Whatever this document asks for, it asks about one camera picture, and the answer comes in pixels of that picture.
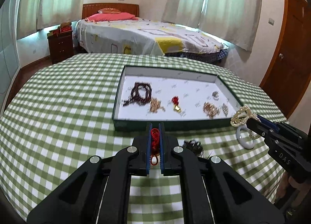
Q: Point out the white curtain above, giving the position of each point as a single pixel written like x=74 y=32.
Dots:
x=235 y=21
x=35 y=15

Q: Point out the red cord gold lock pendant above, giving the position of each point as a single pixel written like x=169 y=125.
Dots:
x=155 y=146

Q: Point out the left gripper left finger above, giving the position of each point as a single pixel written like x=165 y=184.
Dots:
x=98 y=191

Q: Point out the bed with patterned cover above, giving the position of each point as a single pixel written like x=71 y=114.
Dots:
x=146 y=37

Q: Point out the right white curtain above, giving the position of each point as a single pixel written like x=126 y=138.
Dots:
x=235 y=21

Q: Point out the dark green jewelry tray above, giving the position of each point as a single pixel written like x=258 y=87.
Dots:
x=182 y=100

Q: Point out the dark wooden nightstand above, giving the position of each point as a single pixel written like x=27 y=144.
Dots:
x=60 y=46

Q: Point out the glass wardrobe door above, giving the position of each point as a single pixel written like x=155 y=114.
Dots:
x=9 y=57

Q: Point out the red tassel gold charm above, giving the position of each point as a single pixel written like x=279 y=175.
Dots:
x=176 y=107

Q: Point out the pale jade bangle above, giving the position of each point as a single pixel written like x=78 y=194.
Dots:
x=242 y=141

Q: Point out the green white checkered tablecloth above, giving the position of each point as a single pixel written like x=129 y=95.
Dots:
x=63 y=115

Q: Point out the wooden headboard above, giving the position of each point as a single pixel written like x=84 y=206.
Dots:
x=93 y=8

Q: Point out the brown wooden door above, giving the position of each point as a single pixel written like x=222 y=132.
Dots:
x=288 y=75

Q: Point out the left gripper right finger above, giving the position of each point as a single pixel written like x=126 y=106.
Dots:
x=213 y=192

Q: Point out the orange patterned pillow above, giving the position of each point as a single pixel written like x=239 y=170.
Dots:
x=109 y=11

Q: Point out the right hand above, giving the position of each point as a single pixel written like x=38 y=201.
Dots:
x=292 y=198

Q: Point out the red boxes on nightstand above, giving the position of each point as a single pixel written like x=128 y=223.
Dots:
x=63 y=27

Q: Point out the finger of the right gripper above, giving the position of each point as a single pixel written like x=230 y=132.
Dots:
x=259 y=128
x=266 y=120

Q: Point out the pink pillow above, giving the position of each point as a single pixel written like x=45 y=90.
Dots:
x=100 y=17

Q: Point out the left white curtain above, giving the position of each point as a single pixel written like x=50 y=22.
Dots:
x=35 y=15

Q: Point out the silver crystal brooch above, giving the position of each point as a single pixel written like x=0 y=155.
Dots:
x=225 y=109

